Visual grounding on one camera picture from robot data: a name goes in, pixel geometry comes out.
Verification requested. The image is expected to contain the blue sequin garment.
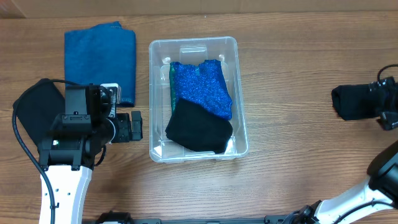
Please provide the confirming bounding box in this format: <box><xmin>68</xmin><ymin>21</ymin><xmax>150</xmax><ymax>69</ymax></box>
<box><xmin>169</xmin><ymin>59</ymin><xmax>233</xmax><ymax>120</ymax></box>

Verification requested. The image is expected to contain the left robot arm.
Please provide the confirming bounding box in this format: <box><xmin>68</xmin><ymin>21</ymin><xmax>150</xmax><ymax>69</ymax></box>
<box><xmin>38</xmin><ymin>83</ymin><xmax>142</xmax><ymax>223</ymax></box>

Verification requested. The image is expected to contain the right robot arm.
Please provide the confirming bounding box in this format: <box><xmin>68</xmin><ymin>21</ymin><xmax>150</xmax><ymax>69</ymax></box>
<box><xmin>284</xmin><ymin>77</ymin><xmax>397</xmax><ymax>223</ymax></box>

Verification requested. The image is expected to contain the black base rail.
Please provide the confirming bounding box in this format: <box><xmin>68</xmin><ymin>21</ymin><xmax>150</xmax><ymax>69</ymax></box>
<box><xmin>82</xmin><ymin>211</ymin><xmax>298</xmax><ymax>224</ymax></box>

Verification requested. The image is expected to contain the clear plastic container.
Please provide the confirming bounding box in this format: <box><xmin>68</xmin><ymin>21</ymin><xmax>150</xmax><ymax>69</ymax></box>
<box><xmin>149</xmin><ymin>36</ymin><xmax>249</xmax><ymax>164</ymax></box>

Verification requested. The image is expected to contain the folded blue denim cloth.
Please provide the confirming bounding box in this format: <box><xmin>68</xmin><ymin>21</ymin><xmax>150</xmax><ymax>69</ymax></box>
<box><xmin>64</xmin><ymin>21</ymin><xmax>136</xmax><ymax>107</ymax></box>

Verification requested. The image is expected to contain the black cloth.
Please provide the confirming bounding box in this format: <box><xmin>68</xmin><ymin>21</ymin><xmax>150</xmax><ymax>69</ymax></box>
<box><xmin>331</xmin><ymin>84</ymin><xmax>384</xmax><ymax>121</ymax></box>
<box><xmin>13</xmin><ymin>78</ymin><xmax>65</xmax><ymax>146</ymax></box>
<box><xmin>165</xmin><ymin>99</ymin><xmax>233</xmax><ymax>154</ymax></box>

